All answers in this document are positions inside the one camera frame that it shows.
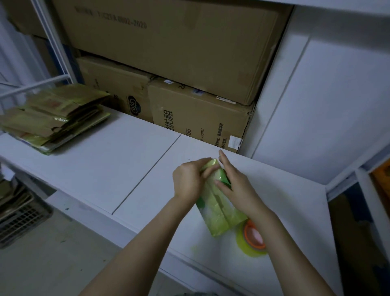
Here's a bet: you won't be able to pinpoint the person's right hand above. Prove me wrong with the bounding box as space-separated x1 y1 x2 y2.
213 149 266 216

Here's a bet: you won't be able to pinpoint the person's left hand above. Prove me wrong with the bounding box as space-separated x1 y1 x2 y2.
172 157 221 203

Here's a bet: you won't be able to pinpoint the green carton box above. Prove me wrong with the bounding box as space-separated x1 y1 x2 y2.
195 158 248 237

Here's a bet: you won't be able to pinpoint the person's right forearm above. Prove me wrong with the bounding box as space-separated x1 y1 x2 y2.
245 207 336 296

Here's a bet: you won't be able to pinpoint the person's left forearm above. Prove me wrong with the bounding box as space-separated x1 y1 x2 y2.
80 195 204 296

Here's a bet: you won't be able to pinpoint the cardboard box with white label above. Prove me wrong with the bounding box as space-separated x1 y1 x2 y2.
148 78 255 153

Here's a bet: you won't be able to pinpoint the yellow tape roll orange core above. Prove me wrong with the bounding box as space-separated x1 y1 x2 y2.
236 219 268 257

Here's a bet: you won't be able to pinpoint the cardboard box with swirl logo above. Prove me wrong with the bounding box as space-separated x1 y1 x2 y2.
76 55 154 123

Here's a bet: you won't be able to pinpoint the large brown cardboard box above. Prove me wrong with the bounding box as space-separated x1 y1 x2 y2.
50 0 294 106

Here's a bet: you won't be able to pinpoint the white cabinet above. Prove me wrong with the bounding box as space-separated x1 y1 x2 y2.
239 0 390 202

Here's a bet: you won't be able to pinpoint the orange box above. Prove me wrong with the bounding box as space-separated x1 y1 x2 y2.
372 159 390 199

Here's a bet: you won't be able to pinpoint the pile of flat golden cartons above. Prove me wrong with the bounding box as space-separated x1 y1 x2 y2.
0 84 112 155

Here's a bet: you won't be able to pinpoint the grey plastic crate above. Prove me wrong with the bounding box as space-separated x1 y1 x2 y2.
0 195 54 248

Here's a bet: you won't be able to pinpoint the white metal shelf frame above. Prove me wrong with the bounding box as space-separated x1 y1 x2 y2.
0 0 78 99

